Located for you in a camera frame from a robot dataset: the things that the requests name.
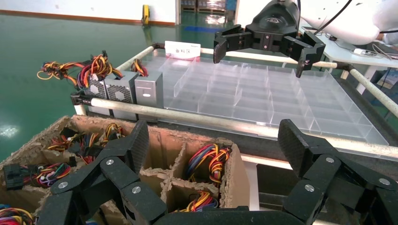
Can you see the white background table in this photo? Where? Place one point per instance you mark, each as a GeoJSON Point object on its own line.
{"type": "Point", "coordinates": [345, 51]}

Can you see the brown cardboard box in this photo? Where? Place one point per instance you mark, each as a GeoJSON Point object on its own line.
{"type": "Point", "coordinates": [238, 180]}

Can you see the white label sign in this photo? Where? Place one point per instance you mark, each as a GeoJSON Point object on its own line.
{"type": "Point", "coordinates": [182, 49]}

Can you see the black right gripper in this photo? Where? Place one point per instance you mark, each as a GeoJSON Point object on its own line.
{"type": "Point", "coordinates": [273, 21]}

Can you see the white power adapter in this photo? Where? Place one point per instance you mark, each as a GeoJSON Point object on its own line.
{"type": "Point", "coordinates": [360, 52]}

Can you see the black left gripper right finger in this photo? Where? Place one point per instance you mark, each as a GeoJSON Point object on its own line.
{"type": "Point", "coordinates": [323, 167]}

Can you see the clear acrylic divider tray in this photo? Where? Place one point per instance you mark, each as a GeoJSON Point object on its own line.
{"type": "Point", "coordinates": [248, 93]}

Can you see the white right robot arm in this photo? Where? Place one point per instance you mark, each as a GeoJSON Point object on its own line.
{"type": "Point", "coordinates": [348, 21]}

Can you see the yellow floor post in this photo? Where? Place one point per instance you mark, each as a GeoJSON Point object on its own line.
{"type": "Point", "coordinates": [146, 14]}

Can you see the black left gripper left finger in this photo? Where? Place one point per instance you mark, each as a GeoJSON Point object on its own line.
{"type": "Point", "coordinates": [124, 174]}

